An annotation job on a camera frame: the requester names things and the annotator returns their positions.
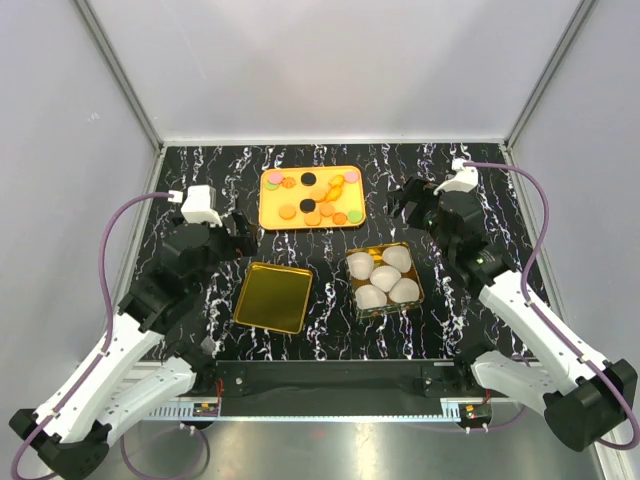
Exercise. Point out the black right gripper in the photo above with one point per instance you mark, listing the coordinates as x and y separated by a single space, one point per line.
417 191

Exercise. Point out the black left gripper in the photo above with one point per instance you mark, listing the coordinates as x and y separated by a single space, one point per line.
238 246

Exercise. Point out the yellow dotted round cookie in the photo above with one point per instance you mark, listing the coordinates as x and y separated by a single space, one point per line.
287 212

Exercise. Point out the black sandwich cookie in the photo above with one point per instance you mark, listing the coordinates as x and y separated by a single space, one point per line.
308 179
307 205

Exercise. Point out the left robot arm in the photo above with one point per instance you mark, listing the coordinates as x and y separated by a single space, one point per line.
74 429

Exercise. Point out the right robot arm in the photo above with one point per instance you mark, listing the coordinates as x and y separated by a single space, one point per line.
581 394

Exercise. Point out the green round cookie right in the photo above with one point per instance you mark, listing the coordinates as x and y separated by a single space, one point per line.
355 216

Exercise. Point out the green round cookie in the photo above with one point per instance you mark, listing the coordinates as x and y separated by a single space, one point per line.
355 216
271 186

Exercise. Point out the pink round cookie right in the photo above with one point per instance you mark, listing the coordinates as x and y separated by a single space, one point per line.
351 177

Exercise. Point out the pink round cookie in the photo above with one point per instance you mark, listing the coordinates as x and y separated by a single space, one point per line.
275 178
351 177

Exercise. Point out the white paper cup back right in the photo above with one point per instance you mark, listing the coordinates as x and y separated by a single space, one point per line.
398 257

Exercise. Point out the white paper cup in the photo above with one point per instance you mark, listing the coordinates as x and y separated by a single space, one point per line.
398 257
404 291
360 265
370 297
385 277

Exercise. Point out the orange swirl cookie right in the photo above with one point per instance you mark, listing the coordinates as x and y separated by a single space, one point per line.
339 218

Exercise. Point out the orange swirl cookie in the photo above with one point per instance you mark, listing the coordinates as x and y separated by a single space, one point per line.
288 182
339 218

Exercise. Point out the gold tin lid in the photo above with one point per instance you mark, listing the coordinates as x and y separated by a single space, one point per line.
274 297

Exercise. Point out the upper fish shaped cookie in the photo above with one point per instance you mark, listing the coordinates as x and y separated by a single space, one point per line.
337 180

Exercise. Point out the fish shaped cookie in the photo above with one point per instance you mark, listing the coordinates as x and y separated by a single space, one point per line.
334 193
337 180

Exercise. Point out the lower fish shaped cookie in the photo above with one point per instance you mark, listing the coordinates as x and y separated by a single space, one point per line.
334 193

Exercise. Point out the green round cookie left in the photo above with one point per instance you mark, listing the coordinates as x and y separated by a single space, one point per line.
271 186

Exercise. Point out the white paper cup back left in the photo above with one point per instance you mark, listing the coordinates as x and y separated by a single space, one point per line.
360 265

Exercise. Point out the yellow plastic tray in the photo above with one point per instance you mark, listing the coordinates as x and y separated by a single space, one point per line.
300 198

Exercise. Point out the pink round cookie left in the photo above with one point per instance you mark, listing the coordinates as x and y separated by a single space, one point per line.
275 178

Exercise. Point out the white paper cup centre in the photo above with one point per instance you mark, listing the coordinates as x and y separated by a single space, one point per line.
385 277

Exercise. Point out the gold cookie tin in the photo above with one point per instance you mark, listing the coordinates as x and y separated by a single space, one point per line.
390 307

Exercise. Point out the orange swirl cookie left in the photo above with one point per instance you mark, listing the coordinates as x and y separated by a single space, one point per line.
288 182

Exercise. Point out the black sandwich cookie on tray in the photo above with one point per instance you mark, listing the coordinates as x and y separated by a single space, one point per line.
308 179

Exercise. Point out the white paper cup front right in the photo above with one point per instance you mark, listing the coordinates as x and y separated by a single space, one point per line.
404 291

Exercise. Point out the white paper cup front left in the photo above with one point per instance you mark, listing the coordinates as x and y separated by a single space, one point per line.
370 297

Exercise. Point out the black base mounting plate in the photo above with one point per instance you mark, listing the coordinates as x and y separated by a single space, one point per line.
433 377

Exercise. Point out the left electronics board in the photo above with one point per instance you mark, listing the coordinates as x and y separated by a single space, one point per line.
205 409

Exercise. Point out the electronics board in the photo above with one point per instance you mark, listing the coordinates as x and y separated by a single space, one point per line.
479 413
205 409

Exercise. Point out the right electronics board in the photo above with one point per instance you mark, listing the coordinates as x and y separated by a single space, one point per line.
479 413

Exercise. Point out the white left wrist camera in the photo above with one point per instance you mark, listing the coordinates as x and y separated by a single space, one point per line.
197 205

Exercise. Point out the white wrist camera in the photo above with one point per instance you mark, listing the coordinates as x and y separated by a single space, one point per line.
197 205
465 178

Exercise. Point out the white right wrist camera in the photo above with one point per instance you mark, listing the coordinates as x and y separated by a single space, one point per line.
465 178

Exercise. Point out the aluminium frame rail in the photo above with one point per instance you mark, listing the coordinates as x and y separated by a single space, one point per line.
415 410

